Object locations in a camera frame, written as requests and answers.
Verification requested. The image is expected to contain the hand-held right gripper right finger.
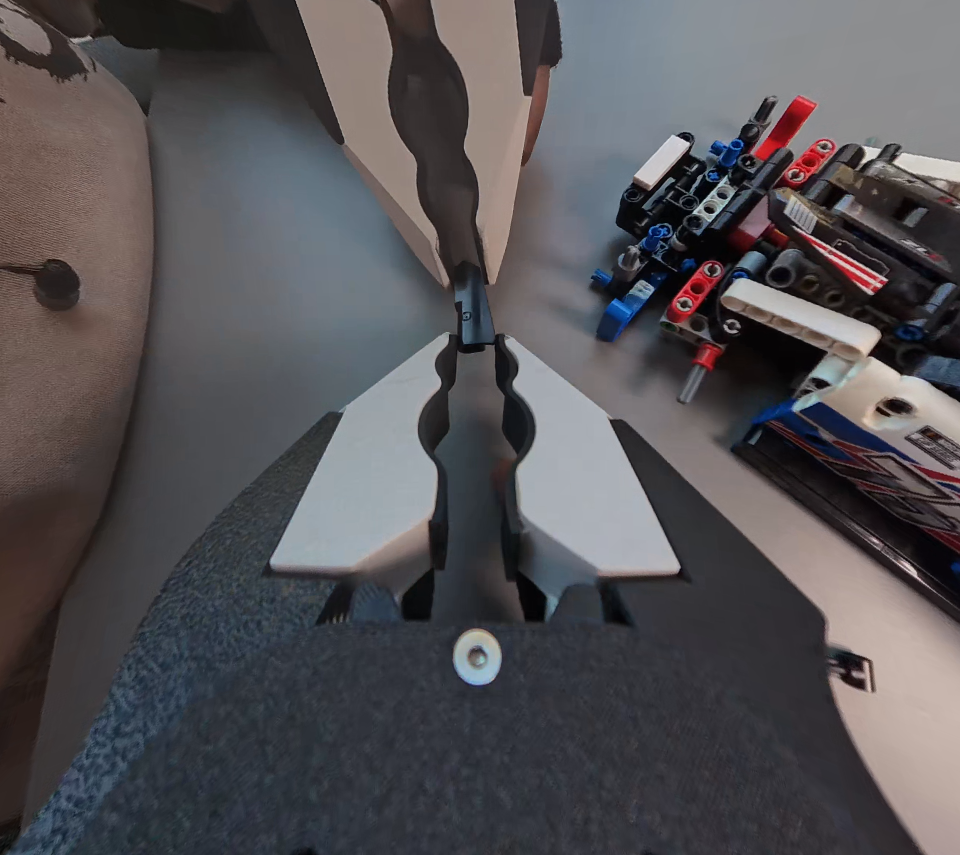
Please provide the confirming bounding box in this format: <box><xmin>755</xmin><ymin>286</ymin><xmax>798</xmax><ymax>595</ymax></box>
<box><xmin>495</xmin><ymin>333</ymin><xmax>682</xmax><ymax>622</ymax></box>

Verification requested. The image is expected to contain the small black brick frame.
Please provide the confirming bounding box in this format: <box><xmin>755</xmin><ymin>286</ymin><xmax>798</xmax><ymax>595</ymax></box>
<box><xmin>825</xmin><ymin>648</ymin><xmax>877</xmax><ymax>695</ymax></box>

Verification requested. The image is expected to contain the toy brick race car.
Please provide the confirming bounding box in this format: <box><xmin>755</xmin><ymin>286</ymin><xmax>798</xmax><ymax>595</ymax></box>
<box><xmin>591</xmin><ymin>93</ymin><xmax>960</xmax><ymax>620</ymax></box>

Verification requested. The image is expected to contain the small black brick piece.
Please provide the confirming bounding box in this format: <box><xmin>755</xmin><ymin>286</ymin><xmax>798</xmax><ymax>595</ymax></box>
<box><xmin>452</xmin><ymin>261</ymin><xmax>498</xmax><ymax>355</ymax></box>

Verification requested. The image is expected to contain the thin black cable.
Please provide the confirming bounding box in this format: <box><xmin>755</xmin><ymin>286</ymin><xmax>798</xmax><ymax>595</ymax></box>
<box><xmin>0</xmin><ymin>258</ymin><xmax>82</xmax><ymax>312</ymax></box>

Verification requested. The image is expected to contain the person's left hand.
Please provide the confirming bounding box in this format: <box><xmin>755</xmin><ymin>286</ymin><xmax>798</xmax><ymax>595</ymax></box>
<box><xmin>521</xmin><ymin>64</ymin><xmax>553</xmax><ymax>168</ymax></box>

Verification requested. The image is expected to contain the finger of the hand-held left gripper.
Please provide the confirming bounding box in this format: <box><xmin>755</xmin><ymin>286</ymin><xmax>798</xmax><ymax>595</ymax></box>
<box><xmin>429</xmin><ymin>0</ymin><xmax>530</xmax><ymax>288</ymax></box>
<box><xmin>291</xmin><ymin>0</ymin><xmax>459</xmax><ymax>292</ymax></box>

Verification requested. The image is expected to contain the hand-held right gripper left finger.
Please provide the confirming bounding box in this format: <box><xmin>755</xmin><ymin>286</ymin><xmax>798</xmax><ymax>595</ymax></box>
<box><xmin>268</xmin><ymin>332</ymin><xmax>459</xmax><ymax>622</ymax></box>

